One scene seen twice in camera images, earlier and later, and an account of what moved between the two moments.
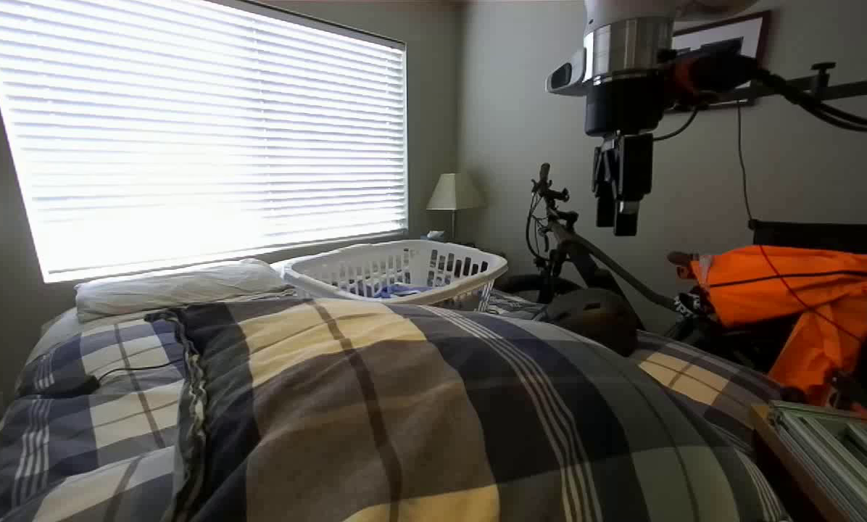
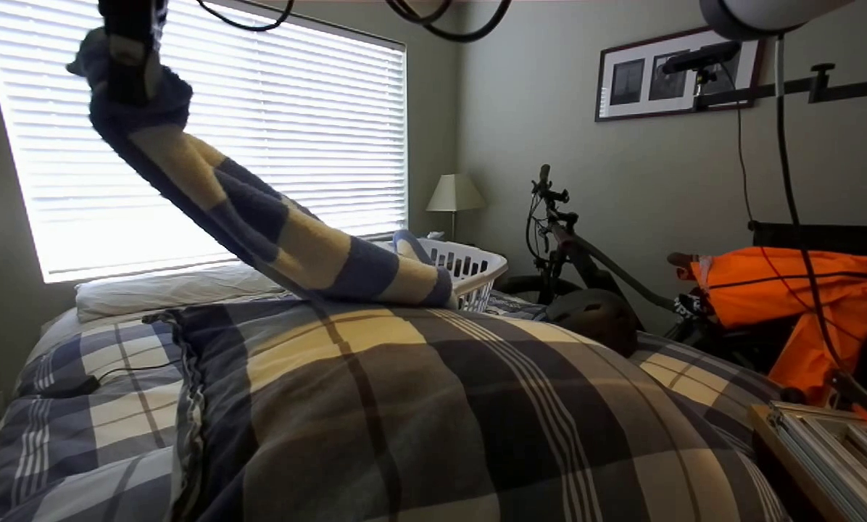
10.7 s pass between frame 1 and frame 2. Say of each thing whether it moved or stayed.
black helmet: stayed
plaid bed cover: stayed
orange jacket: stayed
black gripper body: moved
